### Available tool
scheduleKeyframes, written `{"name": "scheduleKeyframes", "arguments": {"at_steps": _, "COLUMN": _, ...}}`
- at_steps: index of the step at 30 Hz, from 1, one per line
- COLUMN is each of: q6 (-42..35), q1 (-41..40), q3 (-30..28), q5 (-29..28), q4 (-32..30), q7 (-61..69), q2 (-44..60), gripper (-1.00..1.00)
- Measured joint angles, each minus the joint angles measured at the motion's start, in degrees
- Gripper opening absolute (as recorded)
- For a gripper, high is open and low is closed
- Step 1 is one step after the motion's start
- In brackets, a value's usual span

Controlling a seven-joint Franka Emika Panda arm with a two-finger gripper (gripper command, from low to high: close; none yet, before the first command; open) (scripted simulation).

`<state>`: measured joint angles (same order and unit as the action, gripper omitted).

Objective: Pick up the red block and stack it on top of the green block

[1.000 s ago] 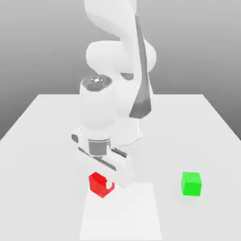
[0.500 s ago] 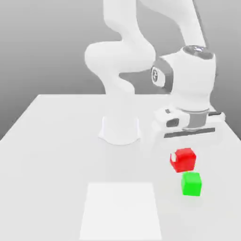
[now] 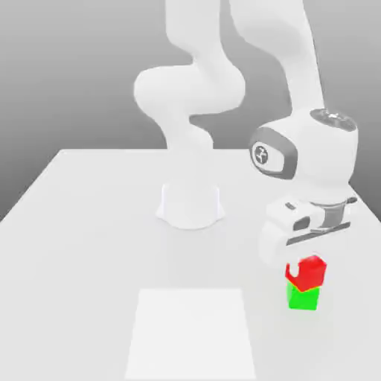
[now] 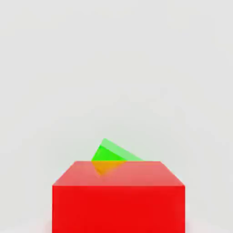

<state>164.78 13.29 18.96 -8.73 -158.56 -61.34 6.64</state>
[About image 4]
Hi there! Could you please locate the small red cube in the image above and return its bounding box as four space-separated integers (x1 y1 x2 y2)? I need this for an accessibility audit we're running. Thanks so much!
51 160 186 233

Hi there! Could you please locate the small green cube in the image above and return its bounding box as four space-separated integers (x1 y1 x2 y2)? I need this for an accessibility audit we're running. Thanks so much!
91 137 144 162

